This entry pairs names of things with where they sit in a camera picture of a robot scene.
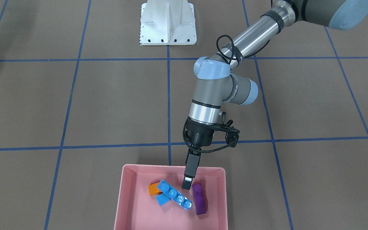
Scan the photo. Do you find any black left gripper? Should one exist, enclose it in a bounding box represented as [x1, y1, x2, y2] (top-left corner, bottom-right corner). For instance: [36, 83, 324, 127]
[182, 117, 217, 190]

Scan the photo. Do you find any long blue block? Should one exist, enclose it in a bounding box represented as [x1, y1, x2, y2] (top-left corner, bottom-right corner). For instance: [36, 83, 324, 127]
[157, 180, 193, 210]

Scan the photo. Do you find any purple block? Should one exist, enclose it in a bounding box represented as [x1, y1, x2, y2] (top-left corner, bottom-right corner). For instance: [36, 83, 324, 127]
[192, 183, 207, 215]

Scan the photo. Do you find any orange block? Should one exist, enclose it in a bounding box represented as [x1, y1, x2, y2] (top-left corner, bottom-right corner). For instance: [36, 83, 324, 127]
[148, 182, 162, 196]

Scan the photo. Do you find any small blue block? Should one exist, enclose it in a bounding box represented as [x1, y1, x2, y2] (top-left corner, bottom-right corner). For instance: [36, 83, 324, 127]
[156, 193, 171, 206]

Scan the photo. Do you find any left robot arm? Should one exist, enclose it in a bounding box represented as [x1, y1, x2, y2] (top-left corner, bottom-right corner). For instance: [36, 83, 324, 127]
[182, 0, 368, 190]

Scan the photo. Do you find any white camera stand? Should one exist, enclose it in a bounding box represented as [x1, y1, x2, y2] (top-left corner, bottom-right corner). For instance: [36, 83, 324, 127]
[139, 0, 197, 46]

